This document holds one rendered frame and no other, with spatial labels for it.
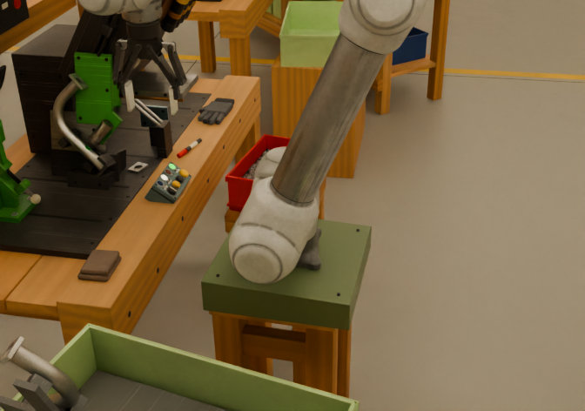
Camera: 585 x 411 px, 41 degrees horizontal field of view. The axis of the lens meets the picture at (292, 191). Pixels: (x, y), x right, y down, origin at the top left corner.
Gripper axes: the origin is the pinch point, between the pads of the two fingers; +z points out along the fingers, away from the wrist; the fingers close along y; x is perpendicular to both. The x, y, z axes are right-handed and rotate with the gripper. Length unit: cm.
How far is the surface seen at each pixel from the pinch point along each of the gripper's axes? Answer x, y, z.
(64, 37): 62, -54, 7
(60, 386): -72, 8, 20
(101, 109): 36, -31, 20
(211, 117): 77, -11, 39
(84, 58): 40, -37, 6
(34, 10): 82, -75, 6
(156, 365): -43, 13, 40
